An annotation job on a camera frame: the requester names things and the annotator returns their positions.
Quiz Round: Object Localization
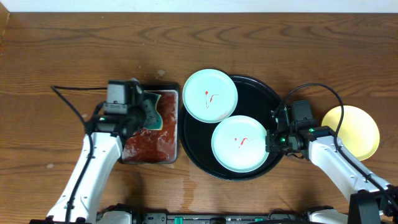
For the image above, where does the light blue plate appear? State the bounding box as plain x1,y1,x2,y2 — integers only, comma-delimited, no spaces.
211,115,269,173
182,69,238,123

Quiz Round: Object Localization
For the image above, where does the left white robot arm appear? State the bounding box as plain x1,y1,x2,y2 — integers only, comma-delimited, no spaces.
42,93,162,224

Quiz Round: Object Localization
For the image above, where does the black cable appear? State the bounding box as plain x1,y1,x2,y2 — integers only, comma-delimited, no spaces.
276,83,398,212
50,85,108,224

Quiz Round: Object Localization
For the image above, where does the round black serving tray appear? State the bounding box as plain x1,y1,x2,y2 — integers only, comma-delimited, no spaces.
178,75,282,181

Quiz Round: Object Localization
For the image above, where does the left black cable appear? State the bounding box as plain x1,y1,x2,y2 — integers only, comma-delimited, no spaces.
50,85,108,224

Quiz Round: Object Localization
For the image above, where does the green and yellow sponge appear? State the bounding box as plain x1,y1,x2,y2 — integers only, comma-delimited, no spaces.
142,92,163,131

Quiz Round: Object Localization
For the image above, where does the rectangular tray with red water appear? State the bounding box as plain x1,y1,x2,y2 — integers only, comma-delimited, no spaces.
119,83,180,164

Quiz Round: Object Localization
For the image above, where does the yellow plate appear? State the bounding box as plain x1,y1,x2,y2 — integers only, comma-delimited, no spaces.
338,105,380,161

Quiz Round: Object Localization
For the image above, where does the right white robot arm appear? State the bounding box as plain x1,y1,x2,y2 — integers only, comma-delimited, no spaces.
266,106,397,223

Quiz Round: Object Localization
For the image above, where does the right black cable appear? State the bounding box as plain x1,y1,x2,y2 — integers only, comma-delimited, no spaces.
276,83,398,212

